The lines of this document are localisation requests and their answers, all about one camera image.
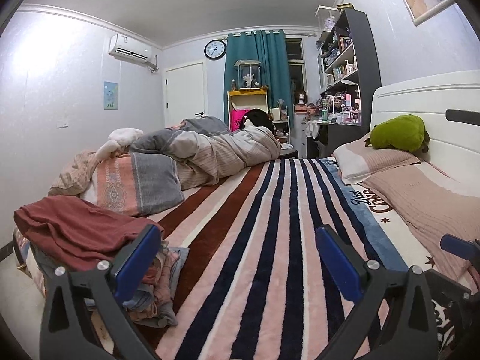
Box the dark tall bookshelf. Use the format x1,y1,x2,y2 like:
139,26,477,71
305,7,382,158

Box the teal curtain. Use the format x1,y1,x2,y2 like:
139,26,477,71
223,28,294,125

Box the white wall air conditioner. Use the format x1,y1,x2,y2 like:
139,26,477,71
108,33,158,72

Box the maroon red pants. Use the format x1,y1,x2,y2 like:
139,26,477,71
14,196,163,272

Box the striped fleece bed blanket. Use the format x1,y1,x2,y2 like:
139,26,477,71
131,156,462,360

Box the round wall clock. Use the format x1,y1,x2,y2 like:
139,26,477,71
204,39,227,61

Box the glass display case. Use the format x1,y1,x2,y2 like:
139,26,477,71
234,59,261,90

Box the beige grey rolled duvet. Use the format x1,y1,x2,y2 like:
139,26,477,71
48,116,281,196

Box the white door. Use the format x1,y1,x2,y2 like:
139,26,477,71
164,62,207,126

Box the pink grey patterned pillow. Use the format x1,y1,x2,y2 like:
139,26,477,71
80,152,185,216

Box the small blue wall poster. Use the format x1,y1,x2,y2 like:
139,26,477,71
103,81,119,110

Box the pile of folded clothes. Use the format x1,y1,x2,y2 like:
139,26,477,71
13,228,190,328

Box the yellow white shelf cabinet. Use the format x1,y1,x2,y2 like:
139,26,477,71
227,88,269,131

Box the white bed headboard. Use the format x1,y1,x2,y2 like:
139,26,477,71
370,70,479,188

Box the black white plush toy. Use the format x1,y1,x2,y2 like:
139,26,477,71
239,108,275,134

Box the green plush toy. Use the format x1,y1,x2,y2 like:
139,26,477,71
364,115,430,154

